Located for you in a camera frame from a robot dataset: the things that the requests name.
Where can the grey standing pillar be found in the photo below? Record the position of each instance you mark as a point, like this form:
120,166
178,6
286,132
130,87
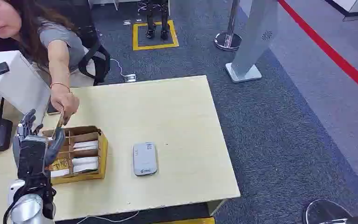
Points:
253,40

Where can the yellow printed card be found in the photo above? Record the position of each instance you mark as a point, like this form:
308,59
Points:
58,164

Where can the chrome stanchion base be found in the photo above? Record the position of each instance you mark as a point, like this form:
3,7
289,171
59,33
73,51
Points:
324,213

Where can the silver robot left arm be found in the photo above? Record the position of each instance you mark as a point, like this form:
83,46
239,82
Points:
27,208

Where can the black office chair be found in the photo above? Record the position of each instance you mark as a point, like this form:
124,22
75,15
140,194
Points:
95,52

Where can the yellow floor tape square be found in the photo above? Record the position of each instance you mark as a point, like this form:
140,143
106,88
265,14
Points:
135,38

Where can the white card stack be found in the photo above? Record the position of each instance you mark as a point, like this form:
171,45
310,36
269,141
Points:
85,145
85,164

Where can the person's left hand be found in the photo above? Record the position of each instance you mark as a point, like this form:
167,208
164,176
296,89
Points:
63,100

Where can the yellow strip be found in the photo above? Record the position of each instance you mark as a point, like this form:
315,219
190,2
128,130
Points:
188,221

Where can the wooden card box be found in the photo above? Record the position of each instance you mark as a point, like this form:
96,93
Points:
100,154

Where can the black robot legs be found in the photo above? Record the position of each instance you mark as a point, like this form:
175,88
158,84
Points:
155,21

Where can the grey card reader device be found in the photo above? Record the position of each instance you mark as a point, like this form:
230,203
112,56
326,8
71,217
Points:
144,159

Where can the small floor outlet plate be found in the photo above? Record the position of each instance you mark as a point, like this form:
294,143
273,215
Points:
127,22

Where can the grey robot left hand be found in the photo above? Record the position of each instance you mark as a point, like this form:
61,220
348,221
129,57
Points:
30,156

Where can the white box housing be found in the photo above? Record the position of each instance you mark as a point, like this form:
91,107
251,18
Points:
18,83

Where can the brown printed card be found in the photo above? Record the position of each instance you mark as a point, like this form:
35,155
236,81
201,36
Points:
59,122

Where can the person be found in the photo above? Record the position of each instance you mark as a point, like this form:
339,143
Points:
40,34

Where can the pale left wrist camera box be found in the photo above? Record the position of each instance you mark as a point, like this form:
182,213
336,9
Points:
13,190

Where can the chrome stanchion post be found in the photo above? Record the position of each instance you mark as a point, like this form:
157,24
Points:
228,37

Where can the silver floor socket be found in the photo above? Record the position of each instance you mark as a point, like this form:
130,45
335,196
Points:
130,78

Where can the red floor tape line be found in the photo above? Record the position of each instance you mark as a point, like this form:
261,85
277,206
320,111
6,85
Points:
330,51

